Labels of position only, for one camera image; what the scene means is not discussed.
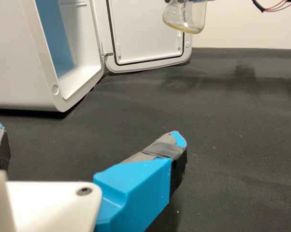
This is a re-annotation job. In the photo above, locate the clear flask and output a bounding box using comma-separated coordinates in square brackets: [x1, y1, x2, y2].
[162, 0, 208, 35]

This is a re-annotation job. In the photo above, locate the incubator door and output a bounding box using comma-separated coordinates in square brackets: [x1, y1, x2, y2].
[92, 0, 193, 73]

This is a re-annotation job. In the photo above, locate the white incubator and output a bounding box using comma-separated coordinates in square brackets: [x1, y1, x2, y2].
[0, 0, 105, 113]

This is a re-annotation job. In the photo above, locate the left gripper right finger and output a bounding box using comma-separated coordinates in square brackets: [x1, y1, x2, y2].
[93, 130, 188, 232]

